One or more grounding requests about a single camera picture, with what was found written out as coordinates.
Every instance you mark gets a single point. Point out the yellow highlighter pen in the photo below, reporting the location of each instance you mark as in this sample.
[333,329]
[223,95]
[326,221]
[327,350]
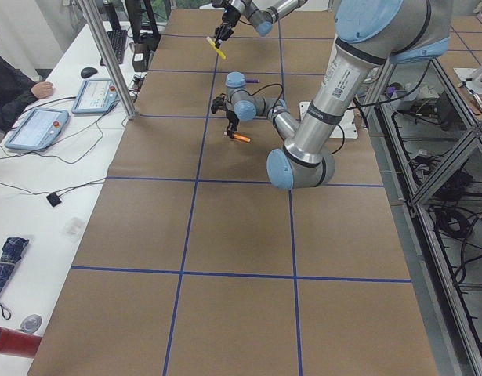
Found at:
[218,51]

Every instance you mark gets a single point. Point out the black box with label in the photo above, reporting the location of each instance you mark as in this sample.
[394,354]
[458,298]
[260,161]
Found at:
[140,56]

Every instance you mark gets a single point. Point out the small black puck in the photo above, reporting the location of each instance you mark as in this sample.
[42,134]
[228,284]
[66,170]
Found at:
[53,199]

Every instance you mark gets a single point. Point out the person hand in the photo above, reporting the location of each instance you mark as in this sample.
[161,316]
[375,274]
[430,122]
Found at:
[42,90]

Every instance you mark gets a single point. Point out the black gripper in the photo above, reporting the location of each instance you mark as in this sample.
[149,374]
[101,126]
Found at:
[227,20]
[231,116]

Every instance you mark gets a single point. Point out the black monitor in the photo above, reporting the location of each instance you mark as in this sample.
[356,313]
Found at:
[136,11]

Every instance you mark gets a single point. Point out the aluminium frame post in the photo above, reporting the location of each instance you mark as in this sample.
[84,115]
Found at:
[106,51]

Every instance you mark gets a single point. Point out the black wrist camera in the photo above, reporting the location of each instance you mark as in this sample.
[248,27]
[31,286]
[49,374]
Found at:
[219,103]

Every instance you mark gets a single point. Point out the folded blue umbrella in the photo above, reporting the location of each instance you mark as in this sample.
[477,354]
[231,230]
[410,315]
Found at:
[12,251]

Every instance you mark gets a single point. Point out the silver tape roll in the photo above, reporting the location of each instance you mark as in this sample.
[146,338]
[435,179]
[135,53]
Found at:
[31,324]

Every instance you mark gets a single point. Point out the teach pendant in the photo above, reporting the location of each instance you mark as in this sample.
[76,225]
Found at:
[38,130]
[96,96]

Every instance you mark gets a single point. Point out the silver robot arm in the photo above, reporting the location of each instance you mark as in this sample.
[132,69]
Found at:
[261,20]
[368,35]

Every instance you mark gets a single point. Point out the orange highlighter pen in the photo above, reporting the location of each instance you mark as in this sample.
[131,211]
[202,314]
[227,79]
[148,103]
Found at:
[238,137]

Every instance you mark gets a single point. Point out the near teach pendant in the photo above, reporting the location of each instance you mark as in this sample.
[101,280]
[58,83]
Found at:
[38,130]

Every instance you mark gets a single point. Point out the black computer mouse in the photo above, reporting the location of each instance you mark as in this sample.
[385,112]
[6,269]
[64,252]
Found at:
[88,72]

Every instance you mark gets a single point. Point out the red cylinder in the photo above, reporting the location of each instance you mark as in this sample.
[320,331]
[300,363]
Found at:
[17,343]

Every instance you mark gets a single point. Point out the far teach pendant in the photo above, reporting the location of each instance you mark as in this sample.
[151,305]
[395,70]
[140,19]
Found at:
[96,96]

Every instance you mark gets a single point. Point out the black keyboard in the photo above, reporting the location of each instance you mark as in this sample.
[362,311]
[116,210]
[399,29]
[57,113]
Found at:
[118,41]

